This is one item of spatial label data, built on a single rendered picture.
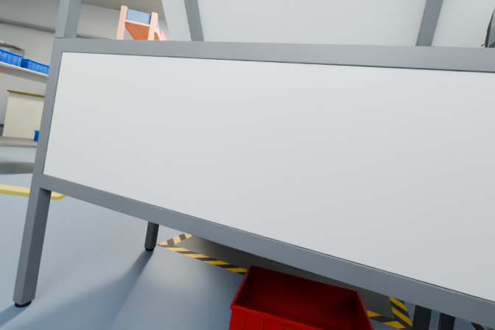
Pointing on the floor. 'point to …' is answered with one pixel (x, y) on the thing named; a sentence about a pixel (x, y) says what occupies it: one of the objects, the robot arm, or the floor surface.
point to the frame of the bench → (355, 276)
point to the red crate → (295, 304)
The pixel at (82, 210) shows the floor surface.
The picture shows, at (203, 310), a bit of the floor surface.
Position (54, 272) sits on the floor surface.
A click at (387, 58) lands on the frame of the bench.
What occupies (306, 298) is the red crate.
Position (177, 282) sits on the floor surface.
